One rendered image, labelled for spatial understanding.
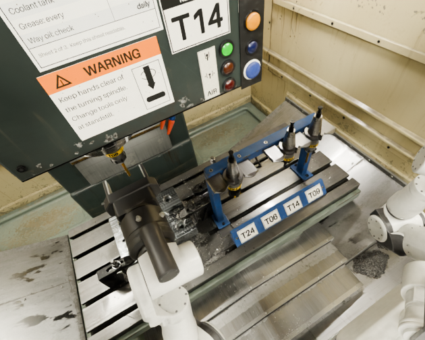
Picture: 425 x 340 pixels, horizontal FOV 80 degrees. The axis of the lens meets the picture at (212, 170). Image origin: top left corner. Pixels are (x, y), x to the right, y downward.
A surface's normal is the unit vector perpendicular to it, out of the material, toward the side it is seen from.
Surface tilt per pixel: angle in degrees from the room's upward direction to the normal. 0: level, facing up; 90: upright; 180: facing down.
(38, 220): 0
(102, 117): 90
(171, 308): 23
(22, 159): 90
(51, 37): 90
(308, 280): 7
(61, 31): 90
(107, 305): 0
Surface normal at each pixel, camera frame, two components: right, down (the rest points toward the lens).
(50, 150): 0.48, 0.65
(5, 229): -0.12, -0.62
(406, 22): -0.87, 0.44
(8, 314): 0.25, -0.75
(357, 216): -0.46, -0.38
